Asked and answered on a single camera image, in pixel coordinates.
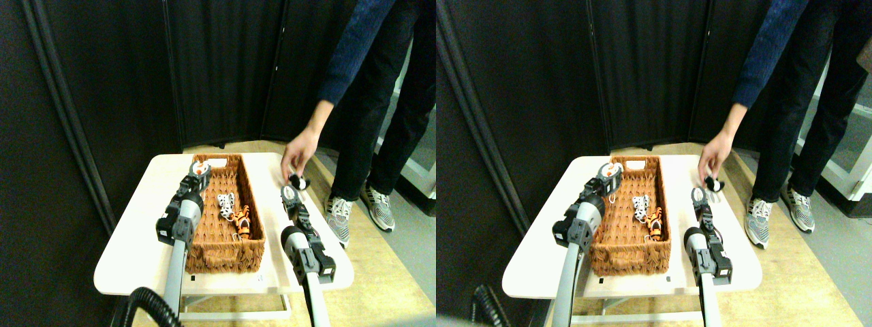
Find orange tiger toy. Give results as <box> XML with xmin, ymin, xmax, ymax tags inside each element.
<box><xmin>646</xmin><ymin>209</ymin><xmax>665</xmax><ymax>240</ymax></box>
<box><xmin>232</xmin><ymin>206</ymin><xmax>251</xmax><ymax>239</ymax></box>

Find low white table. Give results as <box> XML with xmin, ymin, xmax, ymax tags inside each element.
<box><xmin>503</xmin><ymin>155</ymin><xmax>762</xmax><ymax>325</ymax></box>
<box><xmin>94</xmin><ymin>153</ymin><xmax>354</xmax><ymax>322</ymax></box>

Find brown wicker basket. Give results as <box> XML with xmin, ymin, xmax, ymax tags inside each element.
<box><xmin>184</xmin><ymin>154</ymin><xmax>266</xmax><ymax>275</ymax></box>
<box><xmin>589</xmin><ymin>157</ymin><xmax>672</xmax><ymax>277</ymax></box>

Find person's hand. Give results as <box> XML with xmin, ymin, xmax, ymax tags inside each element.
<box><xmin>281</xmin><ymin>125</ymin><xmax>322</xmax><ymax>180</ymax></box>
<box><xmin>698</xmin><ymin>128</ymin><xmax>738</xmax><ymax>183</ymax></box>

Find person's legs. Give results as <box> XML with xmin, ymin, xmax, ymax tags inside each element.
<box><xmin>325</xmin><ymin>0</ymin><xmax>436</xmax><ymax>248</ymax></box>
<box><xmin>745</xmin><ymin>0</ymin><xmax>872</xmax><ymax>250</ymax></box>

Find grey curtain pole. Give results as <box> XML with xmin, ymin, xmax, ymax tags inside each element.
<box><xmin>22</xmin><ymin>0</ymin><xmax>118</xmax><ymax>236</ymax></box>
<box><xmin>436</xmin><ymin>0</ymin><xmax>533</xmax><ymax>236</ymax></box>

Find black ribbed hose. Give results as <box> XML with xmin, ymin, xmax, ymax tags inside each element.
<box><xmin>471</xmin><ymin>285</ymin><xmax>513</xmax><ymax>327</ymax></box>
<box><xmin>114</xmin><ymin>287</ymin><xmax>180</xmax><ymax>327</ymax></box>

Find white shelf unit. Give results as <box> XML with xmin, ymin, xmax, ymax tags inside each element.
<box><xmin>796</xmin><ymin>54</ymin><xmax>872</xmax><ymax>203</ymax></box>
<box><xmin>373</xmin><ymin>41</ymin><xmax>436</xmax><ymax>203</ymax></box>

